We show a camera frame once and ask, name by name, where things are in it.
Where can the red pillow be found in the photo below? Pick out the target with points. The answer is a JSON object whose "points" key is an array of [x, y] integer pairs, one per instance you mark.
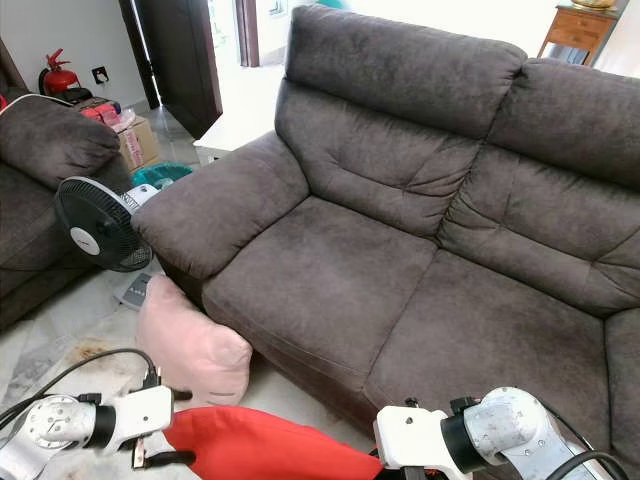
{"points": [[270, 450]]}

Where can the dark brown fabric sofa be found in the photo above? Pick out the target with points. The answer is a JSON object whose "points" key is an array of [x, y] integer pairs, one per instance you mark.
{"points": [[400, 250], [50, 180]]}

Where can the black floor fan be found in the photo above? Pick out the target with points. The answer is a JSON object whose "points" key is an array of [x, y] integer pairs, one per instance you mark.
{"points": [[100, 222]]}

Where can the teal plastic basket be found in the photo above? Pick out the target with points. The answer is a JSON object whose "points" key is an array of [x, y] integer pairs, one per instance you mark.
{"points": [[160, 174]]}

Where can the brown cardboard box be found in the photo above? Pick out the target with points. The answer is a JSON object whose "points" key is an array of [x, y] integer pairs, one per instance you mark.
{"points": [[138, 145]]}

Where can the red packets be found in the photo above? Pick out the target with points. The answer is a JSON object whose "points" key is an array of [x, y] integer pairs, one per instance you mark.
{"points": [[105, 113]]}

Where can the white low table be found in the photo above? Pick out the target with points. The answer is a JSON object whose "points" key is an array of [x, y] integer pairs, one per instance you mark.
{"points": [[235, 115]]}

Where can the red fire extinguisher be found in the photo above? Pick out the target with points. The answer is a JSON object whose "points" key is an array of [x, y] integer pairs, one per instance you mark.
{"points": [[58, 76]]}

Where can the dark brown door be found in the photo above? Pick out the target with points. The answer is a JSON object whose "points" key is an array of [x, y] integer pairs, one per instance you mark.
{"points": [[180, 60]]}

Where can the brown curtain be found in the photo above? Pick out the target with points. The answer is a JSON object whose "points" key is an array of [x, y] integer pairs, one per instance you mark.
{"points": [[247, 32]]}

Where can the brown wooden side table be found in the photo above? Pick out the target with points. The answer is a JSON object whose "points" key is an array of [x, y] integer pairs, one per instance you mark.
{"points": [[578, 33]]}

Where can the gold ornament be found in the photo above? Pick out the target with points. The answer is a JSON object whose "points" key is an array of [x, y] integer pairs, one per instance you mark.
{"points": [[594, 4]]}

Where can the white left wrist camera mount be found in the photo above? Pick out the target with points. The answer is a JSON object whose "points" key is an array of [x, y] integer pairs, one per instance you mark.
{"points": [[140, 417]]}

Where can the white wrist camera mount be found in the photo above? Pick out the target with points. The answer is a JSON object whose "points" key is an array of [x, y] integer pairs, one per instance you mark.
{"points": [[140, 417], [410, 435]]}

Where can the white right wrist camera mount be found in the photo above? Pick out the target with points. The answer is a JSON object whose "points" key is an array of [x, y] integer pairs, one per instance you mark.
{"points": [[410, 435]]}

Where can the black wall socket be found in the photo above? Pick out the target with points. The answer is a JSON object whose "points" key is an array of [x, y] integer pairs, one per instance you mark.
{"points": [[101, 75]]}

